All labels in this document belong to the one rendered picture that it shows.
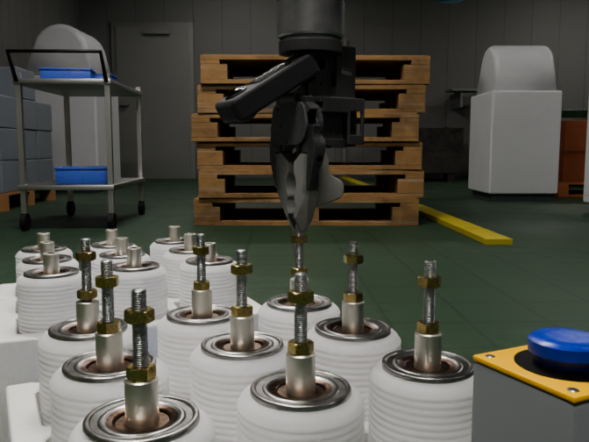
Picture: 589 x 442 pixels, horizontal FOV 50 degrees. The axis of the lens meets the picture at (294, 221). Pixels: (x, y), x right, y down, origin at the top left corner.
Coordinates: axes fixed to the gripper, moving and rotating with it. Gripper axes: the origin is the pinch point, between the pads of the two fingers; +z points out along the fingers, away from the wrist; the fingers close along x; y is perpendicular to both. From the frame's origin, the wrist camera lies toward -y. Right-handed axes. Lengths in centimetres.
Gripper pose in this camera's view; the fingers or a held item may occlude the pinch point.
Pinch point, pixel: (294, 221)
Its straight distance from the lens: 71.8
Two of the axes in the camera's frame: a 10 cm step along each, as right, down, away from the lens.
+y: 8.4, -0.6, 5.4
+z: 0.0, 9.9, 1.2
